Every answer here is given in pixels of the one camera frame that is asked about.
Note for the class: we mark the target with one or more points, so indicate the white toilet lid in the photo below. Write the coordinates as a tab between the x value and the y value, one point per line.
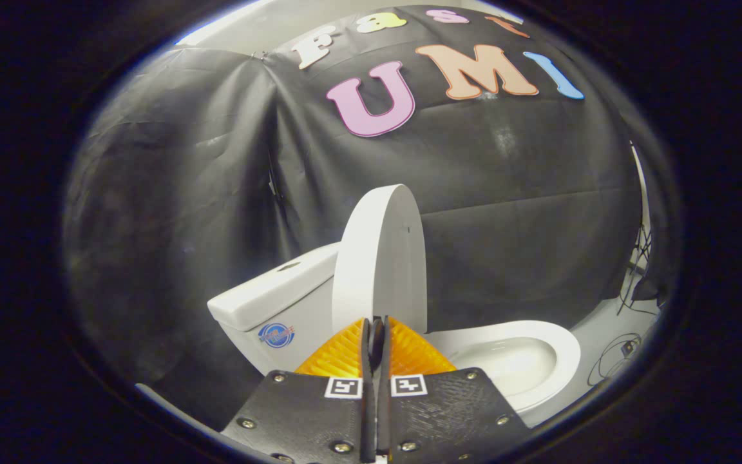
377	258

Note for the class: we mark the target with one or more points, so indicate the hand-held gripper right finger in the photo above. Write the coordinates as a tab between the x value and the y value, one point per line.
455	412

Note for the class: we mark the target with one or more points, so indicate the small black adapter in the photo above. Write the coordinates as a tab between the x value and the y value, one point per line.
628	348

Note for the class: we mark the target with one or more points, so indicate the plain black cloth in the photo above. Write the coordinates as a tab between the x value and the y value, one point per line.
171	193
657	225

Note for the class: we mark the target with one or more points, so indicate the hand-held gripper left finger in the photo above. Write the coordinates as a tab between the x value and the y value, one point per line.
306	412

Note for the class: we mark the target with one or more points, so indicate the black backdrop cloth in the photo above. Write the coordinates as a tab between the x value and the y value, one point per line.
474	180

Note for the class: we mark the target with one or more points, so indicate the black tripod stand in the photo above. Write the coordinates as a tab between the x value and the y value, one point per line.
640	251

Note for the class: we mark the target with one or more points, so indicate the white toilet with tank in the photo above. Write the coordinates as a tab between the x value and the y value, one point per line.
513	361

